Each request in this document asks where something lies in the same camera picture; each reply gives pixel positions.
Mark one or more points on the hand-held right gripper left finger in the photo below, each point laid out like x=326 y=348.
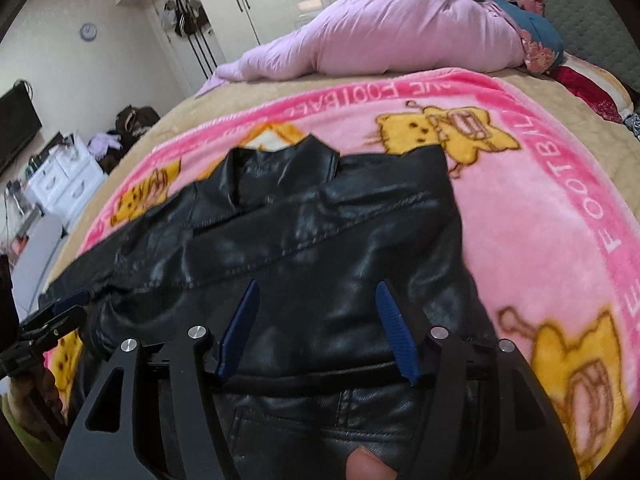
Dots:
x=239 y=332

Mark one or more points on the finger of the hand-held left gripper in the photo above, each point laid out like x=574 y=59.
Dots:
x=70 y=301
x=55 y=326

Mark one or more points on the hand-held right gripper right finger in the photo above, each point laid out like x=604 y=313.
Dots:
x=397 y=332

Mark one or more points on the black leather jacket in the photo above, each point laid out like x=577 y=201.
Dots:
x=325 y=240

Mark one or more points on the person's left hand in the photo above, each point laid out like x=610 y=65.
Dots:
x=35 y=400

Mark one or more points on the person's right hand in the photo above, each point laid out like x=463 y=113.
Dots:
x=370 y=467

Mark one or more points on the person's yellow-green clothing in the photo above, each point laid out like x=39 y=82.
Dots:
x=25 y=452

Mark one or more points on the white drawer cabinet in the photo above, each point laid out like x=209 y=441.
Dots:
x=65 y=180

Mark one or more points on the purple cloth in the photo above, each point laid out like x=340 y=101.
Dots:
x=102 y=144

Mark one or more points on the pink printed blanket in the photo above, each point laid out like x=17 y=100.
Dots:
x=525 y=220

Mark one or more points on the black television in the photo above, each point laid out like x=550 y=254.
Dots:
x=15 y=125

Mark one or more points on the brown bag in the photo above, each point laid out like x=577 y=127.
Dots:
x=135 y=120

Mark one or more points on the lilac puffy jacket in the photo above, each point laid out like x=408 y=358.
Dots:
x=390 y=30

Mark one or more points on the red cloth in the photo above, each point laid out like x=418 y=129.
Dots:
x=585 y=87

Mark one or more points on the hanging bags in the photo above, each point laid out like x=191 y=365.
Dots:
x=182 y=12

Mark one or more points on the grey patterned cloth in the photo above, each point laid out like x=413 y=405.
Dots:
x=632 y=125

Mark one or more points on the blue floral pillow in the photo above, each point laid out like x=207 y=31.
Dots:
x=540 y=30

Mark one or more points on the grey quilted mattress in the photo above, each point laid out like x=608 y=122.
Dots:
x=600 y=20

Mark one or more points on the round wall clock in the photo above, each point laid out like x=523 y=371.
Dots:
x=88 y=31

